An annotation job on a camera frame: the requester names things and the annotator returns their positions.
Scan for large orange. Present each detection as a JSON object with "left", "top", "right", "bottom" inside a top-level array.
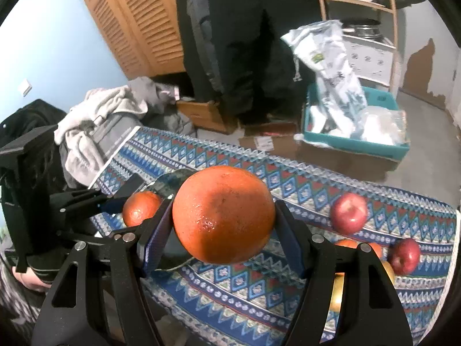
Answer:
[{"left": 172, "top": 166, "right": 276, "bottom": 264}]

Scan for person's left hand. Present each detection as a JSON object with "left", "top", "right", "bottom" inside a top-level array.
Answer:
[{"left": 12, "top": 267, "right": 51, "bottom": 292}]

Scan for red apple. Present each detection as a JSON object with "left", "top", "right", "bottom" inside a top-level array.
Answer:
[
  {"left": 330, "top": 192, "right": 368, "bottom": 235},
  {"left": 388, "top": 238, "right": 420, "bottom": 276}
]

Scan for pile of grey clothes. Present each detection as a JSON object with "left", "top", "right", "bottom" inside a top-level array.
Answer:
[{"left": 54, "top": 77, "right": 195, "bottom": 189}]

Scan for patterned blue tablecloth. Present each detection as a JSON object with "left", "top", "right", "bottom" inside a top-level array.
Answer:
[{"left": 87, "top": 125, "right": 459, "bottom": 346}]

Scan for steel bowl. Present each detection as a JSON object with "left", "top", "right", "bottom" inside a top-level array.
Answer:
[{"left": 141, "top": 169, "right": 196, "bottom": 199}]

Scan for clear plastic bag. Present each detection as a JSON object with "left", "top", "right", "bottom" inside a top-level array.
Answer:
[{"left": 352, "top": 106, "right": 409, "bottom": 146}]

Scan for small cardboard box by closet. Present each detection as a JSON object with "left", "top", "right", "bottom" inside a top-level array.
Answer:
[{"left": 177, "top": 100, "right": 237, "bottom": 134}]

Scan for teal cardboard box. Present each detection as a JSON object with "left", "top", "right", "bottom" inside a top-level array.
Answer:
[{"left": 303, "top": 84, "right": 410, "bottom": 162}]

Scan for brown cardboard box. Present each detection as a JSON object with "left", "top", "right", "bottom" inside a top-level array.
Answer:
[{"left": 239, "top": 122, "right": 398, "bottom": 181}]

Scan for white printed plastic bag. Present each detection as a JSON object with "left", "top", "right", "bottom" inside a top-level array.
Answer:
[{"left": 281, "top": 20, "right": 367, "bottom": 133}]

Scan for wooden louvered door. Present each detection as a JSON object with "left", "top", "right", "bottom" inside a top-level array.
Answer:
[{"left": 84, "top": 0, "right": 185, "bottom": 79}]

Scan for hanging dark clothes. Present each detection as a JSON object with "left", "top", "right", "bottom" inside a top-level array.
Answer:
[{"left": 176, "top": 0, "right": 321, "bottom": 125}]

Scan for wooden shelf rack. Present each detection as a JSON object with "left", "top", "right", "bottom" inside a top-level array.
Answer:
[{"left": 319, "top": 0, "right": 401, "bottom": 95}]

